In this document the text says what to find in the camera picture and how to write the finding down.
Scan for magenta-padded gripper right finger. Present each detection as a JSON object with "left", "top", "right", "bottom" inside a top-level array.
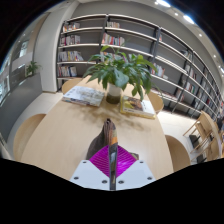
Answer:
[{"left": 116, "top": 144, "right": 157, "bottom": 191}]

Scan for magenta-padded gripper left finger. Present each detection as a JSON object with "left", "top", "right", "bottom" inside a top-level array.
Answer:
[{"left": 69, "top": 144, "right": 114, "bottom": 191}]

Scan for grey brown towel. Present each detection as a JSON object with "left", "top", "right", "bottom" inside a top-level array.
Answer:
[{"left": 85, "top": 118, "right": 141, "bottom": 192}]

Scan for round-backed wooden chair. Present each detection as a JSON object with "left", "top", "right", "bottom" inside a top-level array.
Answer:
[
  {"left": 61, "top": 77, "right": 83, "bottom": 95},
  {"left": 147, "top": 91, "right": 165, "bottom": 115},
  {"left": 164, "top": 134, "right": 192, "bottom": 173}
]

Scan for yellow picture book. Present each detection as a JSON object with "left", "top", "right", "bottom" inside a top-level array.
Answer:
[{"left": 119, "top": 95, "right": 157, "bottom": 120}]

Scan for white cover book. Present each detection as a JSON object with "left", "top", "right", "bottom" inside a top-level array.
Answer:
[{"left": 61, "top": 85, "right": 106, "bottom": 108}]

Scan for slatted wooden armchair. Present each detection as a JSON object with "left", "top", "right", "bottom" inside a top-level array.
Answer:
[{"left": 182, "top": 110, "right": 224, "bottom": 165}]

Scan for green potted plant white pot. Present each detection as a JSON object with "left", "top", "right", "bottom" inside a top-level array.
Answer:
[{"left": 82, "top": 44, "right": 160, "bottom": 105}]

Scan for small green background plant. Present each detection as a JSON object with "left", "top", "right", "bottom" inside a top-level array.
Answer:
[{"left": 25, "top": 60, "right": 43, "bottom": 77}]

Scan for ceiling lights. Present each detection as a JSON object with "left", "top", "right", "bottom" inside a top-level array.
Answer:
[{"left": 154, "top": 0, "right": 224, "bottom": 75}]

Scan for wall bookshelf unit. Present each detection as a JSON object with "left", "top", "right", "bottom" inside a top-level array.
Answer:
[{"left": 56, "top": 13, "right": 224, "bottom": 118}]

